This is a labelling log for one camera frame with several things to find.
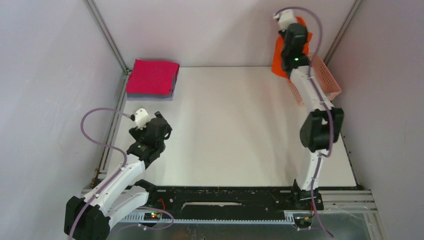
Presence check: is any aluminium corner post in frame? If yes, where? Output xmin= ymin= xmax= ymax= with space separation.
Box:
xmin=83 ymin=0 xmax=130 ymax=75
xmin=323 ymin=0 xmax=364 ymax=66

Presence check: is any right aluminium corner post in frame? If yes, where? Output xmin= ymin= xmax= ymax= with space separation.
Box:
xmin=323 ymin=0 xmax=364 ymax=66

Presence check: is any right controller board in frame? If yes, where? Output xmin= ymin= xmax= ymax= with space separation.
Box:
xmin=294 ymin=216 xmax=313 ymax=228

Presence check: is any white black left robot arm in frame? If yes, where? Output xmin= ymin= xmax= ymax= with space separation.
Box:
xmin=64 ymin=108 xmax=172 ymax=240

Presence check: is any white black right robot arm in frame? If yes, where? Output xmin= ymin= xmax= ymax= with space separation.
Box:
xmin=279 ymin=22 xmax=344 ymax=209

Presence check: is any aluminium frame rail front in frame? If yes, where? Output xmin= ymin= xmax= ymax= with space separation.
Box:
xmin=117 ymin=187 xmax=387 ymax=240

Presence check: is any left aluminium corner post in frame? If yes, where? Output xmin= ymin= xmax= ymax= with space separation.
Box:
xmin=83 ymin=0 xmax=130 ymax=75

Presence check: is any left controller board with leds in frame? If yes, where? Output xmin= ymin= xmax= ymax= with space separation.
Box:
xmin=143 ymin=212 xmax=162 ymax=222

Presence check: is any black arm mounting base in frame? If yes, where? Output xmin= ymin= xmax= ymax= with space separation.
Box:
xmin=147 ymin=186 xmax=324 ymax=222

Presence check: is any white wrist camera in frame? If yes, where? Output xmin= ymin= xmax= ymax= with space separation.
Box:
xmin=273 ymin=9 xmax=299 ymax=32
xmin=130 ymin=107 xmax=152 ymax=129

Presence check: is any orange t shirt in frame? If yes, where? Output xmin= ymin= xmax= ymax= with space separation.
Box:
xmin=271 ymin=16 xmax=313 ymax=79

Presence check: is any folded magenta t shirt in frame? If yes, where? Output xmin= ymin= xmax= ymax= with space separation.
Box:
xmin=125 ymin=59 xmax=180 ymax=97

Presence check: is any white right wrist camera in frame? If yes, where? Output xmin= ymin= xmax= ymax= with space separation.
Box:
xmin=273 ymin=9 xmax=299 ymax=32

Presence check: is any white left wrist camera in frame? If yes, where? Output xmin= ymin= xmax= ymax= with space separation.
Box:
xmin=130 ymin=107 xmax=152 ymax=129

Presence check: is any pink plastic basket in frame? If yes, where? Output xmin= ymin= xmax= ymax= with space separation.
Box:
xmin=287 ymin=56 xmax=342 ymax=106

